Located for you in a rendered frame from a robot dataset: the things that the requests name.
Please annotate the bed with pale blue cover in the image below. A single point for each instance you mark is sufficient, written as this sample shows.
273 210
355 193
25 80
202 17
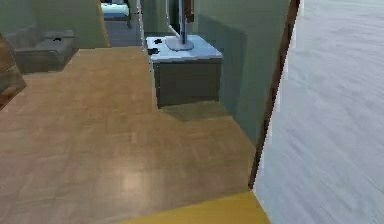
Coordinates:
115 10

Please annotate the grey sofa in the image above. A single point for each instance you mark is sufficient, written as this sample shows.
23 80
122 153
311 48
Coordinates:
41 51

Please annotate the grey lamp with round base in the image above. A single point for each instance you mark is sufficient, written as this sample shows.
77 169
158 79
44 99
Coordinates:
181 38

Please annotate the brown wooden furniture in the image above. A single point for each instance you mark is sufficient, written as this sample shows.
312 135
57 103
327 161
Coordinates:
9 78

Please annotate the white room door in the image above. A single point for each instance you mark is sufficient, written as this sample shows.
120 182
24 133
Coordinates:
320 113

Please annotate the small black object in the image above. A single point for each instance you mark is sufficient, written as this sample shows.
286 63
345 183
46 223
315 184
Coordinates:
152 51
158 41

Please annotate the grey cabinet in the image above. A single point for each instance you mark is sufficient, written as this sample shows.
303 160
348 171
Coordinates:
186 76

